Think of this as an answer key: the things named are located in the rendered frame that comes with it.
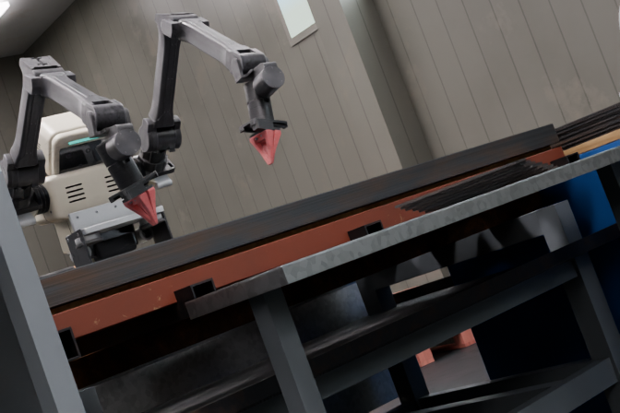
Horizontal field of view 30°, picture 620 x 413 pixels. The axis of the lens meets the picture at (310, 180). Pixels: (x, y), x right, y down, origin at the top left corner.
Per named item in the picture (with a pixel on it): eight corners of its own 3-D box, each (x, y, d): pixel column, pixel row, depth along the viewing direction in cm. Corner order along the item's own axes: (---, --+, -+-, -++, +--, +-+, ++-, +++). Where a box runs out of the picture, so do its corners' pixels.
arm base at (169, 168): (160, 154, 346) (125, 163, 339) (163, 133, 341) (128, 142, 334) (175, 171, 341) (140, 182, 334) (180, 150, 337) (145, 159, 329)
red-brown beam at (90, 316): (568, 164, 285) (559, 141, 285) (20, 358, 177) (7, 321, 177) (540, 174, 291) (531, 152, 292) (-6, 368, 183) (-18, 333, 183)
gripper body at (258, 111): (289, 128, 274) (283, 99, 276) (256, 124, 267) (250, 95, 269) (272, 137, 278) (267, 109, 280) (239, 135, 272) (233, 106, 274)
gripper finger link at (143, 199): (179, 210, 247) (157, 172, 246) (156, 225, 242) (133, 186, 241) (162, 218, 252) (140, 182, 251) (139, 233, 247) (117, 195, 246)
